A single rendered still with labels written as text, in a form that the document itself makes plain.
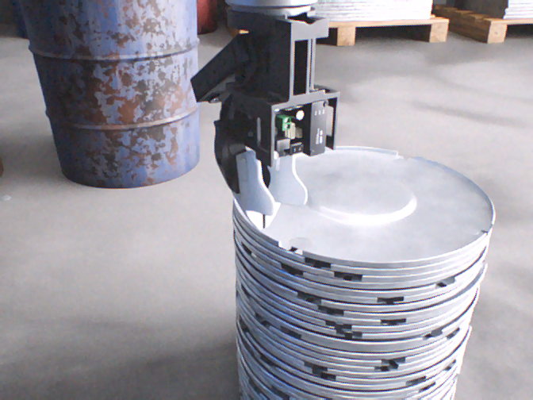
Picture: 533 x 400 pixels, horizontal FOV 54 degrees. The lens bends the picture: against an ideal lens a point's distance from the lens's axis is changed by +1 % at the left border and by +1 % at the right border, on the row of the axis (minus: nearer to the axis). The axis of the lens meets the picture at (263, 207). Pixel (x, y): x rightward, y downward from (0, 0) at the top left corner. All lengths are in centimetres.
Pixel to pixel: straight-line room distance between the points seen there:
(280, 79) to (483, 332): 62
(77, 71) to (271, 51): 88
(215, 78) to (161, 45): 76
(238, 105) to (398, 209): 22
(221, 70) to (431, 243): 26
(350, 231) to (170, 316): 44
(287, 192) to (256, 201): 4
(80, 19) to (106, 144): 28
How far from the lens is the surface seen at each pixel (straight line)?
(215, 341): 84
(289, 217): 56
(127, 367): 82
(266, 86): 44
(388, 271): 49
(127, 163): 131
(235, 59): 46
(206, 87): 51
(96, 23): 122
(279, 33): 41
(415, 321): 54
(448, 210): 60
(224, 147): 47
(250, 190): 49
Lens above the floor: 57
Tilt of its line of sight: 28 degrees down
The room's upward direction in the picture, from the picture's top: straight up
